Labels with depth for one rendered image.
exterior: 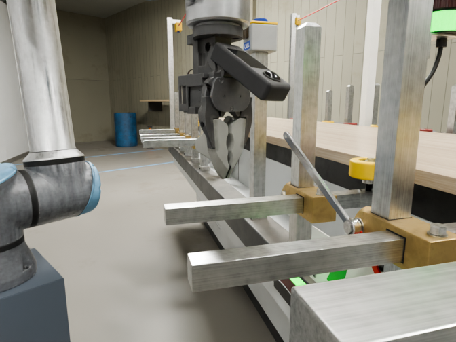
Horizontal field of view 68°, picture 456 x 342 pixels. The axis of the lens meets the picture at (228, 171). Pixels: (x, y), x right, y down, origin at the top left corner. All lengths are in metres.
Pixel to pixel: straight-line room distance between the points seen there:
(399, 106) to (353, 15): 4.66
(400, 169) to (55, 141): 0.80
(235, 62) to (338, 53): 4.68
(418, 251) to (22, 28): 0.95
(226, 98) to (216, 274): 0.24
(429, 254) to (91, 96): 10.07
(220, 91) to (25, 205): 0.61
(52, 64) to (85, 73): 9.28
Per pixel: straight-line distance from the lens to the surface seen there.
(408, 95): 0.48
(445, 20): 0.51
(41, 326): 1.00
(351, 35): 5.07
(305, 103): 0.68
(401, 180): 0.49
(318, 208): 0.64
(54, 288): 0.96
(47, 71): 1.00
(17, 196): 0.93
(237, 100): 0.49
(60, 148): 0.98
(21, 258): 0.98
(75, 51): 10.26
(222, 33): 0.48
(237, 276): 0.37
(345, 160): 0.88
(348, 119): 2.46
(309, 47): 0.69
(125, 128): 8.63
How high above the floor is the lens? 1.02
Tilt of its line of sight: 11 degrees down
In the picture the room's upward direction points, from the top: straight up
